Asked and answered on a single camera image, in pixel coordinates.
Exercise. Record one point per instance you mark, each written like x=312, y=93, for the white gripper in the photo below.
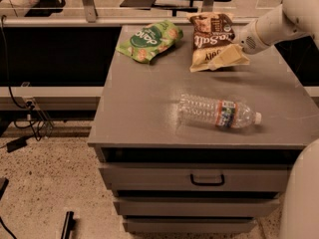
x=247, y=41

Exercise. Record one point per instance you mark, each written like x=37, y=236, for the brown chip bag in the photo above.
x=212, y=32

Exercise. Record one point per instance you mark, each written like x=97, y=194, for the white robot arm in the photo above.
x=291, y=20

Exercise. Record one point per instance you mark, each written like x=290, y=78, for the clear plastic water bottle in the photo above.
x=198, y=110

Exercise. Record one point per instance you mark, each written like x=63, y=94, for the green snack bag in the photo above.
x=150, y=41

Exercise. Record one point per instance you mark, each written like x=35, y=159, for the grey drawer cabinet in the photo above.
x=146, y=156

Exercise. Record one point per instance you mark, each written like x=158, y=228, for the black bar on floor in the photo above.
x=68, y=226

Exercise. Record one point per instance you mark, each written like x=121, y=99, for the black power adapter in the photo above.
x=16, y=144

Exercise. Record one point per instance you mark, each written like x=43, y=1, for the black drawer handle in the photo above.
x=211, y=180

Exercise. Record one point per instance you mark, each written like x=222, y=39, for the metal railing frame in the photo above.
x=110, y=12

